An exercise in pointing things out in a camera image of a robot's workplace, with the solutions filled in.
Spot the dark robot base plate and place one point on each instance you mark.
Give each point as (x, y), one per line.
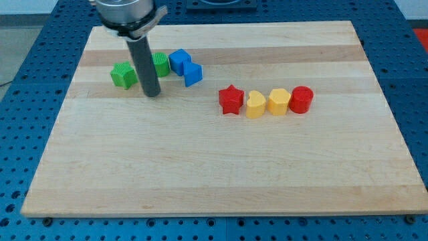
(196, 5)

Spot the wooden board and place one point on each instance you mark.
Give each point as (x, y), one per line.
(118, 153)

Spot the yellow heart block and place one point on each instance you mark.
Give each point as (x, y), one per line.
(255, 105)

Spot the red star block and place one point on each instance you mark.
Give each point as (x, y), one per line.
(231, 99)

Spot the blue cube block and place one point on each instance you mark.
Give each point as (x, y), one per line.
(177, 60)

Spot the blue triangular block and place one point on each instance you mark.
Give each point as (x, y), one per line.
(193, 73)

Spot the green star block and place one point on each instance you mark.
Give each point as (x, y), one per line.
(123, 75)

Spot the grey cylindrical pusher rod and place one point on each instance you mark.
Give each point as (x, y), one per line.
(142, 57)

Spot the red cylinder block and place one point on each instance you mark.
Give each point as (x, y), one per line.
(301, 99)

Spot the green cylinder block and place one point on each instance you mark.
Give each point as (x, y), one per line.
(161, 63)

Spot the yellow hexagon block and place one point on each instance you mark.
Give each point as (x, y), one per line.
(278, 101)

